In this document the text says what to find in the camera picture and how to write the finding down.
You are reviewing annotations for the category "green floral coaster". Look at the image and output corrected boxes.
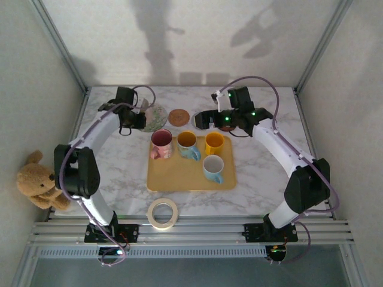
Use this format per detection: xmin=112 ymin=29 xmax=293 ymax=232
xmin=139 ymin=103 xmax=169 ymax=133

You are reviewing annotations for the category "plain yellow mug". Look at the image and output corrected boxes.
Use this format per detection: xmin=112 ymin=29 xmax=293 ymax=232
xmin=204 ymin=132 xmax=226 ymax=156

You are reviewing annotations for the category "light cork coaster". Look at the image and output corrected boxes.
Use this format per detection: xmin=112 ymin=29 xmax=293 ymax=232
xmin=168 ymin=108 xmax=189 ymax=127

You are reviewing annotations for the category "light blue mug white inside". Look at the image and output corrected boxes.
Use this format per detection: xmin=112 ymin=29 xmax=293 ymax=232
xmin=202 ymin=154 xmax=225 ymax=185

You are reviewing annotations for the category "pink floral mug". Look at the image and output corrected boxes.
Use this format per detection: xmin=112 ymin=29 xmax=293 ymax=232
xmin=150 ymin=129 xmax=175 ymax=160

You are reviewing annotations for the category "blue illustrated mug yellow inside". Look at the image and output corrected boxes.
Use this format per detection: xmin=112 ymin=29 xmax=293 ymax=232
xmin=177 ymin=130 xmax=202 ymax=161

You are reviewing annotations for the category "yellow plastic tray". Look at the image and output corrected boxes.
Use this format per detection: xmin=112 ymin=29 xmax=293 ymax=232
xmin=146 ymin=136 xmax=237 ymax=193

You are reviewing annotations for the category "beige masking tape roll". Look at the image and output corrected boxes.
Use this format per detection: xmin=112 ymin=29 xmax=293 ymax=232
xmin=147 ymin=197 xmax=180 ymax=231

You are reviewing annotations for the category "brown teddy bear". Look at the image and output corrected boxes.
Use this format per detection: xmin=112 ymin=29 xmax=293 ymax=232
xmin=16 ymin=150 xmax=71 ymax=210

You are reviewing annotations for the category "round base controller with LED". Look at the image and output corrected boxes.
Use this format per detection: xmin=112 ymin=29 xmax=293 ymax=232
xmin=98 ymin=246 xmax=130 ymax=266
xmin=265 ymin=245 xmax=288 ymax=264

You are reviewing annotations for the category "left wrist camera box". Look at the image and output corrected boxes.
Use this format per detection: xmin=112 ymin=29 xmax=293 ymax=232
xmin=136 ymin=97 xmax=150 ymax=114

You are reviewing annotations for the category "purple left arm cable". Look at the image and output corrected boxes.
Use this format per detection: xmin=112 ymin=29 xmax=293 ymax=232
xmin=58 ymin=85 xmax=156 ymax=267

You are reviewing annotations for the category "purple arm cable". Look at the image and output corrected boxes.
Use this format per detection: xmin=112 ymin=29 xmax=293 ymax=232
xmin=220 ymin=75 xmax=341 ymax=264
xmin=58 ymin=85 xmax=156 ymax=267

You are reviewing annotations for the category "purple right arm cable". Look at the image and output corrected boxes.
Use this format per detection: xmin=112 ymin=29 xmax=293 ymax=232
xmin=220 ymin=75 xmax=341 ymax=264

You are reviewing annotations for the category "aluminium side rail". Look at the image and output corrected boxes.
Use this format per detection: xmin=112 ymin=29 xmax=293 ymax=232
xmin=44 ymin=88 xmax=90 ymax=222
xmin=294 ymin=88 xmax=335 ymax=219

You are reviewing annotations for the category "aluminium corner post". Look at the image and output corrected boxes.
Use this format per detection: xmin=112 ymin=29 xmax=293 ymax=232
xmin=29 ymin=0 xmax=88 ymax=93
xmin=294 ymin=0 xmax=354 ymax=93

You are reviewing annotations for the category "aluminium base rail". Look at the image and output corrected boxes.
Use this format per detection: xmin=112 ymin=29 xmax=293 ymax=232
xmin=28 ymin=219 xmax=355 ymax=246

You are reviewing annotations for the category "grey slotted cable duct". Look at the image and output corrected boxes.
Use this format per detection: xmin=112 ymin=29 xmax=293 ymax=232
xmin=38 ymin=246 xmax=267 ymax=258

